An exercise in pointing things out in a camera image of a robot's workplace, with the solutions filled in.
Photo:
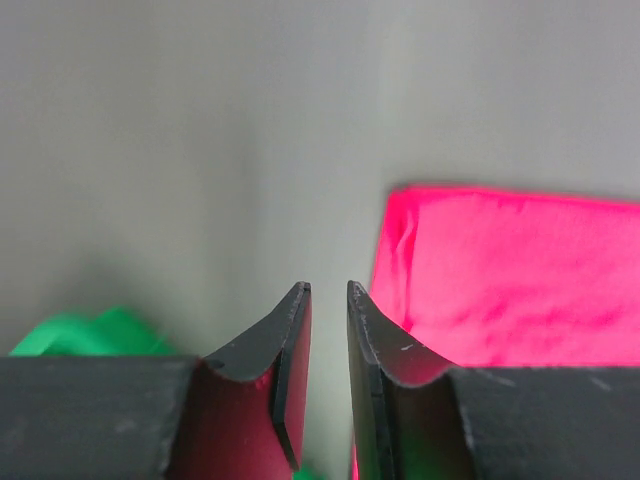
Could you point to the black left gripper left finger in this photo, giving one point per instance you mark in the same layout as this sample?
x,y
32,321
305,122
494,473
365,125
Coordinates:
x,y
150,415

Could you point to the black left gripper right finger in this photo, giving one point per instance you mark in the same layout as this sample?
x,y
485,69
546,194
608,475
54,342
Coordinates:
x,y
416,415

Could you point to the pink t-shirt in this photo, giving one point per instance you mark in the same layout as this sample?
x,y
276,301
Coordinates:
x,y
495,279

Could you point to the green plastic bin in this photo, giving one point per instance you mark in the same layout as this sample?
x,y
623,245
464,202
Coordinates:
x,y
100,332

